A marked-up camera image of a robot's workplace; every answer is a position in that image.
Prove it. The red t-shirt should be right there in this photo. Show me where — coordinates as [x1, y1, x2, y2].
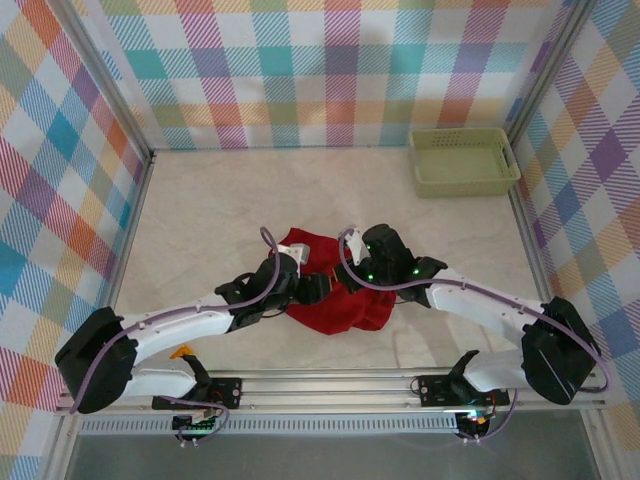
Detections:
[268, 227, 398, 336]

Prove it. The pale green plastic basket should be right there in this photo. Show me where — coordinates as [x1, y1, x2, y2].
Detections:
[408, 127, 521, 200]

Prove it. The small circuit board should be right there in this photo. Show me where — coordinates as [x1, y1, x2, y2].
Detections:
[457, 409, 496, 430]
[172, 412, 221, 435]

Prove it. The grey metal panel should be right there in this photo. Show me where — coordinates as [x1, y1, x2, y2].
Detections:
[64, 433, 601, 480]

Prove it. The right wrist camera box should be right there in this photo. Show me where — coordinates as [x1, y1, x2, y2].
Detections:
[344, 227, 372, 266]

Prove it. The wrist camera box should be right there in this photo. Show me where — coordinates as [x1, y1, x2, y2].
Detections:
[277, 242, 311, 265]
[344, 227, 372, 266]

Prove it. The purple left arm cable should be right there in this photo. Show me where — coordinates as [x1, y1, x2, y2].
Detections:
[68, 226, 281, 447]

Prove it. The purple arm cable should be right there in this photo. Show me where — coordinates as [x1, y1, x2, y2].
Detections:
[68, 226, 281, 447]
[338, 227, 614, 445]

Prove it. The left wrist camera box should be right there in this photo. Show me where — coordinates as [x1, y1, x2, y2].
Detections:
[277, 242, 311, 265]

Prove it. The aluminium mounting rail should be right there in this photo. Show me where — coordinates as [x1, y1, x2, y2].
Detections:
[53, 368, 606, 416]

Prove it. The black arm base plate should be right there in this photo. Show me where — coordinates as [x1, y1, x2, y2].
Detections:
[418, 374, 510, 407]
[152, 378, 244, 411]

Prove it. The grey slotted cable duct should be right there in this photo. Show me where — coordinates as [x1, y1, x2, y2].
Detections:
[79, 418, 460, 435]

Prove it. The long aluminium wall rail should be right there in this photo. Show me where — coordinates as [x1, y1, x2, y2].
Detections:
[149, 144, 414, 152]

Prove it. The aluminium frame post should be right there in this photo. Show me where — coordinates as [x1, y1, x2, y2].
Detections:
[47, 0, 155, 164]
[504, 0, 599, 151]

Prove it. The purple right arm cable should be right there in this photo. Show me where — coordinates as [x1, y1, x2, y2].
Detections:
[338, 227, 614, 445]

